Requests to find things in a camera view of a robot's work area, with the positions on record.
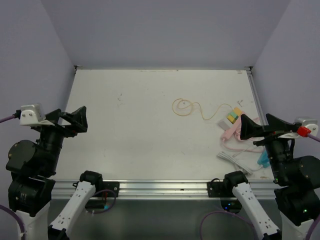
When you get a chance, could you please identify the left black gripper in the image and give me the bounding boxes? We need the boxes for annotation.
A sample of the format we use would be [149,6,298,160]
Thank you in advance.
[37,104,87,173]

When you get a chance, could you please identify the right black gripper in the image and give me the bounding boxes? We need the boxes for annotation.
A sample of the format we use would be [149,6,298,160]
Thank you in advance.
[240,112,298,181]

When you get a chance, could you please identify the pink power strip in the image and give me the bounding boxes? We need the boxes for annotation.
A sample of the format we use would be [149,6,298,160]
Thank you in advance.
[220,116,264,153]

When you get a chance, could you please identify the yellow plug with cable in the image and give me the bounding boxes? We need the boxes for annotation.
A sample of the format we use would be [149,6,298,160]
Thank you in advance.
[171,98,234,121]

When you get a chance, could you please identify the yellow plug adapter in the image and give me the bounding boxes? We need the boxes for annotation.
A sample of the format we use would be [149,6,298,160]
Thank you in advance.
[226,111,239,124]

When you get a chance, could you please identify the green plug adapter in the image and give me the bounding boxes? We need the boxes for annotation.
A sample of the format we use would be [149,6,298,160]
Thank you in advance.
[227,110,242,122]

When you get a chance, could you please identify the white plug adapter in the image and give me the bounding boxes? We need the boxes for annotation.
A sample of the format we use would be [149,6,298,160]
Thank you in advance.
[217,117,233,131]

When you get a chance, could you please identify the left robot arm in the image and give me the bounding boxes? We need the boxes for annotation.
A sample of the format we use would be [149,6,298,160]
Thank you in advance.
[1,104,104,240]

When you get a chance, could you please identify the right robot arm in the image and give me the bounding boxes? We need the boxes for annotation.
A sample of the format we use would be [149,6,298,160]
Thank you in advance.
[222,113,320,240]

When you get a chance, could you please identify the blue power adapter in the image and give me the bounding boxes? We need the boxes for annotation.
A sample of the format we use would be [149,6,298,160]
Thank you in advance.
[257,150,270,168]

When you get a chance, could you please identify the white cable bundle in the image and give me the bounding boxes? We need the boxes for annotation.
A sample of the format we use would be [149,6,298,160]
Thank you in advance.
[216,146,262,176]

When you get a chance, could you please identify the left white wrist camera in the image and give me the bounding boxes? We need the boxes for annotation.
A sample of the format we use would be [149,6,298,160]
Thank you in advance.
[19,103,54,127]

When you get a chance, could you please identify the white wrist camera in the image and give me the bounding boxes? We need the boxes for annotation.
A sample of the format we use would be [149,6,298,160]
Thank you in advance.
[19,103,54,127]
[279,116,319,139]

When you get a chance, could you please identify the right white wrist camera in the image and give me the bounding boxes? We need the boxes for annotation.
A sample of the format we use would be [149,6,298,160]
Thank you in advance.
[279,116,319,139]

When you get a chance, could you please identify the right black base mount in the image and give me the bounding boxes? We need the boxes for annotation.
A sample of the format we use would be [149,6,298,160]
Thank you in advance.
[206,178,226,198]

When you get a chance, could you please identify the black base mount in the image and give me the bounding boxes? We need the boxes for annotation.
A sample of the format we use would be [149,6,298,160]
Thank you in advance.
[98,181,120,199]
[206,178,226,198]

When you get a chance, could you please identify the aluminium front rail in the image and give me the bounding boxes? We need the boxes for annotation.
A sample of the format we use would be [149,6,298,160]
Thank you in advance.
[52,179,277,200]

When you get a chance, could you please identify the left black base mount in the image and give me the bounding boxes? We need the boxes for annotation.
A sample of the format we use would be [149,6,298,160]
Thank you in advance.
[98,181,120,199]

